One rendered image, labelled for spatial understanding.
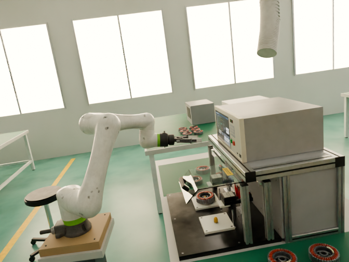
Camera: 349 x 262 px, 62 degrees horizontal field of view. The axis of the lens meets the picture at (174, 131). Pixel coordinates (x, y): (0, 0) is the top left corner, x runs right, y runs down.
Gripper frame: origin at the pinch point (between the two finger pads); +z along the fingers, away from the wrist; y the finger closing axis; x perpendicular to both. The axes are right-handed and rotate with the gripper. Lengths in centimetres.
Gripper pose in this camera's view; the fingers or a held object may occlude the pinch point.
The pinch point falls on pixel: (198, 139)
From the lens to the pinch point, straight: 198.0
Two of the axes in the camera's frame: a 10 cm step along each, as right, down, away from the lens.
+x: 0.2, 9.9, 1.0
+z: 9.9, -0.3, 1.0
